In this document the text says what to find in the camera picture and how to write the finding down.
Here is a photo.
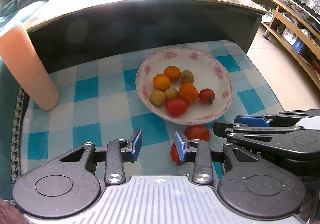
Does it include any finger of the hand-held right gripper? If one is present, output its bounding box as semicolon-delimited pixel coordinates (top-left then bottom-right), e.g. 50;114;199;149
234;109;320;127
212;121;300;142

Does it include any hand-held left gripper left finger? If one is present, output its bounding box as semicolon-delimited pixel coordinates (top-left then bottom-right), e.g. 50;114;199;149
60;129;143;186

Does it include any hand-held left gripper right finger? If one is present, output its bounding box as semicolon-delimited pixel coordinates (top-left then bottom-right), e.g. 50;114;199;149
175;131;265;186

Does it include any small red tomato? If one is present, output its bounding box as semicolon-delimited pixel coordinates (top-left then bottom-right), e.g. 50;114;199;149
199;88;215;105
165;97;189;117
170;142;184;164

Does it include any large red tomato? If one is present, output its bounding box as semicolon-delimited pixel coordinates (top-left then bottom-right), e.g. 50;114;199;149
184;125;211;142

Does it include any small orange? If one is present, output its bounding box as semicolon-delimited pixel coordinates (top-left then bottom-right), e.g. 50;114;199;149
164;66;181;83
178;83;200;104
152;74;172;92

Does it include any yellow green round fruit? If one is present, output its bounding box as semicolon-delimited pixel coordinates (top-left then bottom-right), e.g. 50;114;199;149
180;70;195;84
150;90;166;107
164;88;179;100

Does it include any white floral plate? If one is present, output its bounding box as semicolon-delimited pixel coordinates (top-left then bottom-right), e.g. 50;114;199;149
136;48;235;126

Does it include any blue checked tablecloth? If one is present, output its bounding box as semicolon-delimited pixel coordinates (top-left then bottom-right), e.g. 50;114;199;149
19;39;290;181

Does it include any blue box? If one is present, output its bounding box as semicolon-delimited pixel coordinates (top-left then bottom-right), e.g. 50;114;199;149
292;38;305;53

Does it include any white box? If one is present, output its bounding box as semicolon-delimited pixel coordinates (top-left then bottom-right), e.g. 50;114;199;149
282;27;299;45

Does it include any wooden shelf unit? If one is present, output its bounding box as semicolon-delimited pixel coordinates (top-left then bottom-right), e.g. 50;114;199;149
225;0;320;90

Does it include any black television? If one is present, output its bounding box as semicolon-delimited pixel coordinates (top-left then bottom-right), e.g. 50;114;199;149
287;0;320;27

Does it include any dark coffee table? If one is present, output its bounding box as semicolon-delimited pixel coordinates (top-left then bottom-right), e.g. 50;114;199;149
24;0;269;75

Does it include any pink ribbed cylinder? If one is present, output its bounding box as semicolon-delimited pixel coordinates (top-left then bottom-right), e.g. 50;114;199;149
0;21;60;111

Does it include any teal blanket with houndstooth trim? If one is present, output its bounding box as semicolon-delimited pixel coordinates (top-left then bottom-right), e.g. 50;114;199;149
0;0;57;201

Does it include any dark fuzzy cloth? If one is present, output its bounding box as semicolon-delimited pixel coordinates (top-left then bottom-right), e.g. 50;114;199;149
0;199;25;224

